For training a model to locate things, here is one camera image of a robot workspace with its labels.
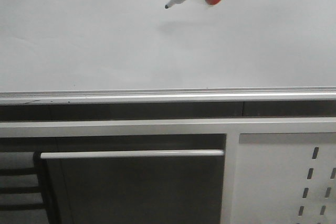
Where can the white whiteboard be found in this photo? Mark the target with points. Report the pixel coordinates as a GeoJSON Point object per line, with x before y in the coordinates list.
{"type": "Point", "coordinates": [90, 51]}

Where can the white perforated panel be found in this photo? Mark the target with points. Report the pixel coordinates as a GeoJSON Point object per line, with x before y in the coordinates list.
{"type": "Point", "coordinates": [285, 178]}

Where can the white metal frame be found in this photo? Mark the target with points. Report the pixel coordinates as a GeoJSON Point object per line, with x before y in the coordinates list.
{"type": "Point", "coordinates": [232, 128]}

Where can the dark grey panel board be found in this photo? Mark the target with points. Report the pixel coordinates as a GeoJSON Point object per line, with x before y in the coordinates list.
{"type": "Point", "coordinates": [175, 186]}

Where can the black slatted chair back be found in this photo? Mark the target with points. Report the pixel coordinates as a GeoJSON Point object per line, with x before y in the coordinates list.
{"type": "Point", "coordinates": [20, 187]}

